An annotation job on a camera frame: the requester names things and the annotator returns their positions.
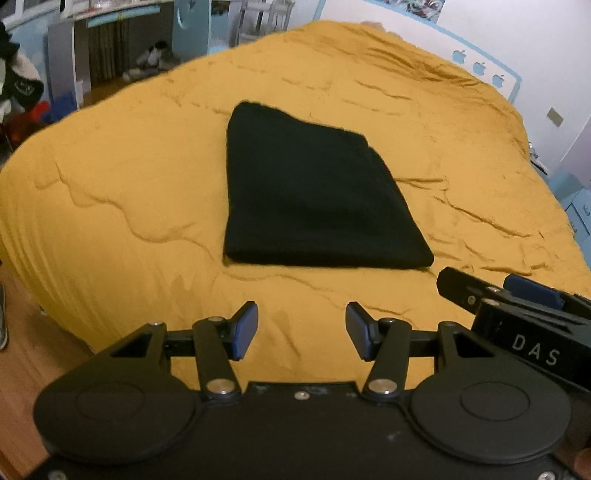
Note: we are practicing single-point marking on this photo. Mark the light blue chair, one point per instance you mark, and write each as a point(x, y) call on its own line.
point(191, 27)

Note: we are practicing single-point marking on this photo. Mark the olive under-desk curtain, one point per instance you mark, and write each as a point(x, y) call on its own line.
point(108, 50)

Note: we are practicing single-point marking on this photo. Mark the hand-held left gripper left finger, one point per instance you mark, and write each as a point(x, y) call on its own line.
point(244, 330)

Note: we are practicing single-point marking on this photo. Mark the white sneaker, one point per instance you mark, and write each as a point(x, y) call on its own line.
point(134, 74)
point(159, 55)

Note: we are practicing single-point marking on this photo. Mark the blue bag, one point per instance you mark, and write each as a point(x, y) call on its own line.
point(64, 106)

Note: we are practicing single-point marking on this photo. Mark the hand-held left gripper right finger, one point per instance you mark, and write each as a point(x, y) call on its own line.
point(360, 330)

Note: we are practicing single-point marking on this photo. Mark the grey trolley rack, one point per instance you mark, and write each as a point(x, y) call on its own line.
point(261, 21)

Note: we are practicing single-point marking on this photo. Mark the black sweater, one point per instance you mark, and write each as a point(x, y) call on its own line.
point(314, 194)

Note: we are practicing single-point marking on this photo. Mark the grey wall switch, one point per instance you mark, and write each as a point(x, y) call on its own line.
point(555, 117)

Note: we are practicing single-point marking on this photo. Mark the light blue drawer cabinet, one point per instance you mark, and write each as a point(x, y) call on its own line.
point(575, 198)

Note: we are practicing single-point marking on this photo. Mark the white desk with blue trim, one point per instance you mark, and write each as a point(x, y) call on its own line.
point(67, 60)

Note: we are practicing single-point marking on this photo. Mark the white headboard with blue trim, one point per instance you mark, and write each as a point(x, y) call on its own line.
point(434, 41)

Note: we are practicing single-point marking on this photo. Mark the white nightstand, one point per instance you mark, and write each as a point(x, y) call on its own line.
point(538, 159)

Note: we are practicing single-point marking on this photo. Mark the yellow quilt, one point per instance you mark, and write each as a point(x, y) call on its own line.
point(138, 184)

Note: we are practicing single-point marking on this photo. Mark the red cloth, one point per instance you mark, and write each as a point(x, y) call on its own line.
point(27, 124)

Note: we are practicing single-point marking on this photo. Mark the grey slipper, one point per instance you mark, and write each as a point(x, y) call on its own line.
point(3, 318)

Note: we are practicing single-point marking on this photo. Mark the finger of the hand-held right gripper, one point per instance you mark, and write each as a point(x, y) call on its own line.
point(531, 288)
point(461, 288)

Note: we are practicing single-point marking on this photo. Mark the wall poster with white animals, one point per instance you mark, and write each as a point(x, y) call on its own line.
point(411, 8)

